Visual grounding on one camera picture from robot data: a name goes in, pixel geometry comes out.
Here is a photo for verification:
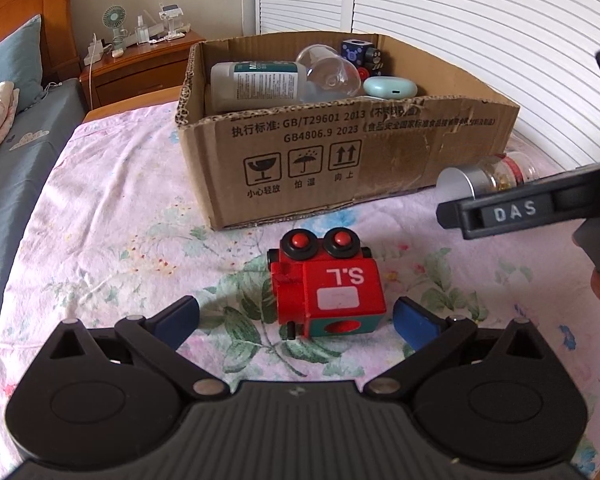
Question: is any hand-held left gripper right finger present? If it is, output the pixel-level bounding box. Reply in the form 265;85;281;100
362;296;556;401

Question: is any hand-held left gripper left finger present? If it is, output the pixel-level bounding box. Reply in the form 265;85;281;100
49;296;228;401

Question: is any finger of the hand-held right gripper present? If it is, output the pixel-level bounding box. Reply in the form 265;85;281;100
436;159;600;241

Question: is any silver round tin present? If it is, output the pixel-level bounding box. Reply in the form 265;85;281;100
437;164;487;202

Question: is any red toy train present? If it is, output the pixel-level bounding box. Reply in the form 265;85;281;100
268;227;387;341

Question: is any brown cardboard box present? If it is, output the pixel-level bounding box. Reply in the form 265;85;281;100
176;34;522;232

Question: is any teal oval case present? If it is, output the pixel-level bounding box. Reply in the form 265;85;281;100
364;76;419;99

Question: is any clear plastic jar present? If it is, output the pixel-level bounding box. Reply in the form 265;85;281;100
295;44;364;104

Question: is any clear jar of yellow capsules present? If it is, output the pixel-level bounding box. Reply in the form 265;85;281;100
477;151;537;194

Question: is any pink floral bedsheet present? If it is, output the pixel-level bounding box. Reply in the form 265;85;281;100
0;100;600;480

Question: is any white louvred door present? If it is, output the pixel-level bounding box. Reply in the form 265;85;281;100
255;0;600;177

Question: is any grey-blue blanket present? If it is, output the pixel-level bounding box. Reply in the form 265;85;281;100
0;77;89;480

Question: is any blue toy cube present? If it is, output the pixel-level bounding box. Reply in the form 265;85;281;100
341;37;374;81

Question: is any white plastic bottle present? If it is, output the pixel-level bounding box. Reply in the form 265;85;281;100
210;60;313;115

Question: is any wooden nightstand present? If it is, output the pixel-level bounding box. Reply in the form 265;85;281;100
79;29;207;111

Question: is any white power strip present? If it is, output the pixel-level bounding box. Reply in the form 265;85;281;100
84;34;107;67

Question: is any white phone stand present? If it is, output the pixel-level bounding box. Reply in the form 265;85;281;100
157;4;187;42

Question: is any blue pillow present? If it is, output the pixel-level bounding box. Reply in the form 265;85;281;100
0;14;46;112

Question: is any small green desk fan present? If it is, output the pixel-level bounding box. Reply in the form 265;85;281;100
101;6;130;57

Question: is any wooden headboard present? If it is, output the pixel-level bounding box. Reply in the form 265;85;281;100
0;0;81;82

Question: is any wooden bed frame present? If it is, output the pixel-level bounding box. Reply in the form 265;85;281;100
82;85;187;124

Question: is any white cable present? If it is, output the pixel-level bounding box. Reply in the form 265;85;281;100
81;66;94;112

